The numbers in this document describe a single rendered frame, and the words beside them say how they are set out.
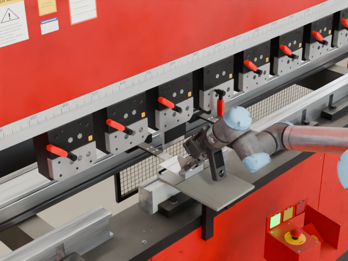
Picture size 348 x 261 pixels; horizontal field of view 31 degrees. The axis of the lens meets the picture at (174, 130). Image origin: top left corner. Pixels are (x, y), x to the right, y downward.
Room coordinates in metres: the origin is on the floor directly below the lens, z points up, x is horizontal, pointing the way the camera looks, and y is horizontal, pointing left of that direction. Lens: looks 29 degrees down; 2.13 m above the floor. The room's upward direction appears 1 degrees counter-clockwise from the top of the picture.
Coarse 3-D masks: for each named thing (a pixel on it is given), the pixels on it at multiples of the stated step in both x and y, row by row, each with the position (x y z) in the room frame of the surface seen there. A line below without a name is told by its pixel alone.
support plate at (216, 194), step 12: (168, 180) 1.72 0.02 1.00; (180, 180) 1.72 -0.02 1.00; (192, 180) 1.72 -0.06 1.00; (204, 180) 1.72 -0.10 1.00; (228, 180) 1.72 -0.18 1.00; (240, 180) 1.72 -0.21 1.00; (192, 192) 1.65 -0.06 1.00; (204, 192) 1.65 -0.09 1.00; (216, 192) 1.65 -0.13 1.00; (228, 192) 1.65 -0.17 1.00; (240, 192) 1.65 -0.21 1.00; (204, 204) 1.60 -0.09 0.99; (216, 204) 1.58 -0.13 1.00; (228, 204) 1.60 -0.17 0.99
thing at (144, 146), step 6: (150, 138) 2.00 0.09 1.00; (138, 144) 1.95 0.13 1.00; (144, 144) 1.95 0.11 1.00; (126, 150) 1.93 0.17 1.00; (132, 150) 1.94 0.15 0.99; (144, 150) 1.92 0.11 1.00; (150, 150) 1.91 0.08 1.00; (156, 150) 1.91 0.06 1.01; (156, 156) 1.88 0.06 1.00; (162, 156) 1.87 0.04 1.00; (168, 156) 1.87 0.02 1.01
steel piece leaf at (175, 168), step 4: (176, 164) 1.82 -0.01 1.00; (168, 168) 1.79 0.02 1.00; (172, 168) 1.79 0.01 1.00; (176, 168) 1.79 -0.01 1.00; (180, 168) 1.79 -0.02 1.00; (192, 168) 1.79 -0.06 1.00; (196, 168) 1.76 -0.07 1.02; (200, 168) 1.78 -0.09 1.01; (176, 172) 1.77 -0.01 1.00; (188, 172) 1.74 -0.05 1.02; (192, 172) 1.75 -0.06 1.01; (196, 172) 1.76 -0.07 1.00; (180, 176) 1.74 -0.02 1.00; (184, 176) 1.74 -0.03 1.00; (188, 176) 1.74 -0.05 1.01
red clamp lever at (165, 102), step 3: (159, 99) 1.69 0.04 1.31; (162, 99) 1.68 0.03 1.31; (165, 99) 1.69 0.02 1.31; (159, 102) 1.70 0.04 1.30; (162, 102) 1.68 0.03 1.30; (165, 102) 1.69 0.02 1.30; (168, 102) 1.70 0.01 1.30; (171, 102) 1.71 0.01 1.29; (165, 105) 1.70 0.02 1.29; (168, 105) 1.70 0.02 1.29; (171, 105) 1.71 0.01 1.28; (174, 105) 1.74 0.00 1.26; (171, 108) 1.74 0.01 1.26; (174, 108) 1.72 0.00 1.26; (177, 108) 1.72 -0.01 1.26; (180, 108) 1.73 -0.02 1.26; (177, 111) 1.72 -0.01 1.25; (180, 111) 1.73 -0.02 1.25
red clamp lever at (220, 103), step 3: (216, 90) 1.88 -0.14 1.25; (219, 90) 1.88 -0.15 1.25; (222, 90) 1.88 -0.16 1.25; (216, 93) 1.88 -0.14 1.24; (219, 93) 1.87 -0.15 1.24; (222, 93) 1.86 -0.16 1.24; (225, 93) 1.87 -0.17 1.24; (219, 96) 1.88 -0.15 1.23; (222, 96) 1.88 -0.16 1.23; (219, 99) 1.88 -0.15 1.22; (222, 99) 1.87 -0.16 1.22; (219, 102) 1.87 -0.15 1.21; (222, 102) 1.87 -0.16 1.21; (219, 105) 1.87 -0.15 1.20; (222, 105) 1.87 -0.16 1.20; (219, 108) 1.87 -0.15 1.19; (222, 108) 1.87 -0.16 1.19; (219, 111) 1.87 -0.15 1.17; (222, 111) 1.87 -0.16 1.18; (219, 114) 1.87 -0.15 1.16; (222, 114) 1.87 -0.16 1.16
